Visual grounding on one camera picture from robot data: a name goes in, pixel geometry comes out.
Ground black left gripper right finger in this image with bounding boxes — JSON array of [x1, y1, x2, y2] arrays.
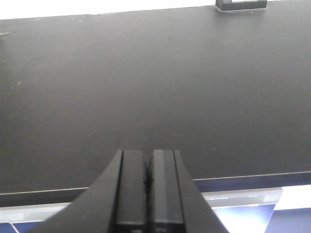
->
[[148, 150, 227, 233]]

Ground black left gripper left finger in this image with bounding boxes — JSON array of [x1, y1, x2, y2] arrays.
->
[[29, 150, 147, 233]]

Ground blue and white bench cabinet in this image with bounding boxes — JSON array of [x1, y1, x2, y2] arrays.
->
[[0, 172, 311, 233]]

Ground black and white wall socket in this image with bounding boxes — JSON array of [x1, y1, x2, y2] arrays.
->
[[215, 0, 267, 11]]

